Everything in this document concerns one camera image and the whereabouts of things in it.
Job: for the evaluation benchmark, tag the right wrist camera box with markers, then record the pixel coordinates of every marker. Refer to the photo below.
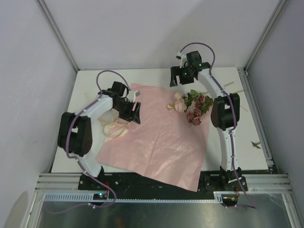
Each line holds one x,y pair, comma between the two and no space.
182,58

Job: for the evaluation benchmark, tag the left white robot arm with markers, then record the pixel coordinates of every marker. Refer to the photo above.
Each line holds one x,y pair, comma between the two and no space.
75,131

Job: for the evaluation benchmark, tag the white cable duct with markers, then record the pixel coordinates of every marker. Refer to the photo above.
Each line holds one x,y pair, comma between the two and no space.
92,197

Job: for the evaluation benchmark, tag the small dry leaf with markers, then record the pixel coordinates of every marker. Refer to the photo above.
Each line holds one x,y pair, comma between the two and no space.
256,145

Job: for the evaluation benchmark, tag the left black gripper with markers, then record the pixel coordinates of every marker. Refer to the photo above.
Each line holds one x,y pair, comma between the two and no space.
136,114

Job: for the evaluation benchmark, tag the pink wrapping paper sheet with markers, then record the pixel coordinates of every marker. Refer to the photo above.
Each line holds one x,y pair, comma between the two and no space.
164,146

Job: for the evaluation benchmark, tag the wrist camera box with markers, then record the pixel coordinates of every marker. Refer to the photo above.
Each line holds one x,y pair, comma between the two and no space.
132,95
182,58

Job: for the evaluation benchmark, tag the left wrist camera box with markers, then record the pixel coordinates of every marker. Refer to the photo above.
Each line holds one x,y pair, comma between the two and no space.
132,95

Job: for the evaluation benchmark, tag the light pink rose stem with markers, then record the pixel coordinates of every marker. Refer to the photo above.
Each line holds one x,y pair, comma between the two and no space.
179,105

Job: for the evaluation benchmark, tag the cream ribbon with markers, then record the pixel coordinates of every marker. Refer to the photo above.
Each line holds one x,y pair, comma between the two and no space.
113,125

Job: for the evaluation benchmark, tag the aluminium frame rail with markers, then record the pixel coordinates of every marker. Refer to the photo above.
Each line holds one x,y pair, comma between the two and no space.
58,182

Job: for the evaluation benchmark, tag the dark pink rose stem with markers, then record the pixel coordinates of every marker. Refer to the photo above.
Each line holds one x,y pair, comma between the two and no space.
197,105

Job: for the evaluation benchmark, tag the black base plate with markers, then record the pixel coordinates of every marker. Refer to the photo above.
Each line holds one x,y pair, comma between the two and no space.
132,186

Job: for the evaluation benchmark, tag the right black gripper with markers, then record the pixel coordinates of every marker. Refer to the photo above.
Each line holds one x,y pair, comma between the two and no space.
176,71

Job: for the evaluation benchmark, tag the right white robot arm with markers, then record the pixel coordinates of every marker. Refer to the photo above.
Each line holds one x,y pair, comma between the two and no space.
225,112

